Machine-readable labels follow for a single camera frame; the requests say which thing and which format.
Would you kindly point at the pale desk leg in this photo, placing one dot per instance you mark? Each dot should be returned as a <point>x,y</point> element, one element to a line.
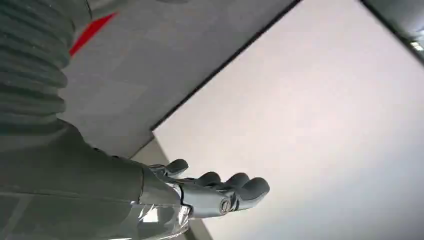
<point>153,155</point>

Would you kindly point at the ribbed grey right arm sleeve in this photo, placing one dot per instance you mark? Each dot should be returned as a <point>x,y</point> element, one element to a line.
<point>30,76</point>

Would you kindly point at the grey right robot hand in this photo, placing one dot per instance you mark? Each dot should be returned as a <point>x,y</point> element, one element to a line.
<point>76,192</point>

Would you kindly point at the red floor tape strip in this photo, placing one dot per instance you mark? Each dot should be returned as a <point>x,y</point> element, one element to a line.
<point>88,32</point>

